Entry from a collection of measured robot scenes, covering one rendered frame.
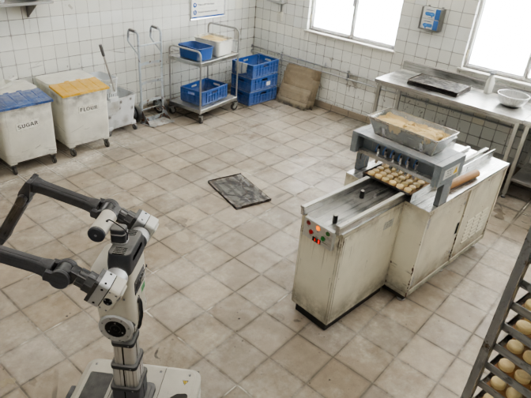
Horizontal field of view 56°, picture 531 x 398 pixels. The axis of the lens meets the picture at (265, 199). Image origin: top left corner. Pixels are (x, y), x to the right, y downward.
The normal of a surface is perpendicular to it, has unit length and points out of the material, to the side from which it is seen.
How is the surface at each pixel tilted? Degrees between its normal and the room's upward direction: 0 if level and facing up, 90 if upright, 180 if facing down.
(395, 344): 0
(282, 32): 90
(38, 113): 91
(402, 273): 90
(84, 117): 92
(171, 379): 0
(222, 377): 0
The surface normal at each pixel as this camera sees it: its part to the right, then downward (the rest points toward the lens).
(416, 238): -0.72, 0.30
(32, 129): 0.73, 0.41
